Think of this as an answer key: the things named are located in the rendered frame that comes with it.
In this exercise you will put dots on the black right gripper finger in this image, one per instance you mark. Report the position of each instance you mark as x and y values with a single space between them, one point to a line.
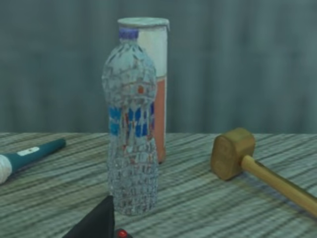
99 219

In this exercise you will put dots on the clear plastic water bottle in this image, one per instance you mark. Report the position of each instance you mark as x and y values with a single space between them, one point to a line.
130 124

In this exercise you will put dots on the wooden mallet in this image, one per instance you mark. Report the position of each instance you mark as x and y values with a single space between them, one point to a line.
232 153

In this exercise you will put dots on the white and orange canister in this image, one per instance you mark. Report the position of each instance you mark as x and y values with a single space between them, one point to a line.
158 74

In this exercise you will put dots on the small red and black object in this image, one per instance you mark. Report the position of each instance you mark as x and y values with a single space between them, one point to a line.
121 233

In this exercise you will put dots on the teal and white microphone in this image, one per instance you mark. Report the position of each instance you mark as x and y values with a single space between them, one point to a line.
27 155

